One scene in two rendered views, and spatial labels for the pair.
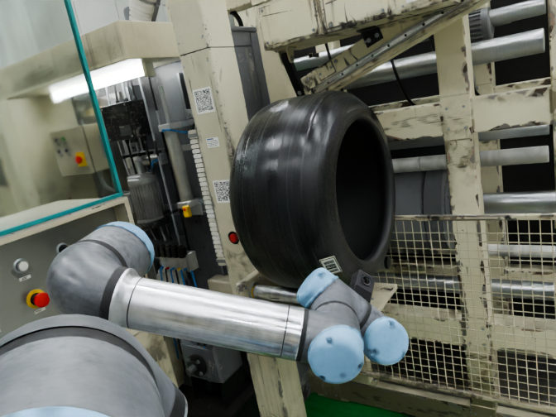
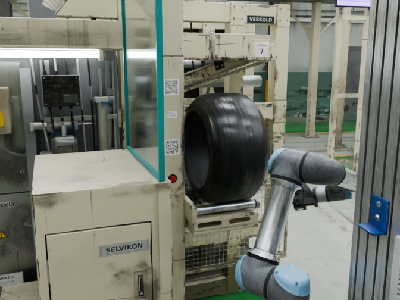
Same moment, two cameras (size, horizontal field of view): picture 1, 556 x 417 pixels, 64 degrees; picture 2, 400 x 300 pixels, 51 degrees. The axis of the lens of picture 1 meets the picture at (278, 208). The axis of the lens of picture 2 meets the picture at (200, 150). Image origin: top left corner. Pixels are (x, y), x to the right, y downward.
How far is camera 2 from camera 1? 176 cm
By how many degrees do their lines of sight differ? 54
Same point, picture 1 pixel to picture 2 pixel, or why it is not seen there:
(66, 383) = not seen: outside the picture
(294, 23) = (194, 49)
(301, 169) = (263, 131)
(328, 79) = (191, 83)
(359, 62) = (211, 77)
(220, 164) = (174, 128)
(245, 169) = (232, 130)
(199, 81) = (171, 74)
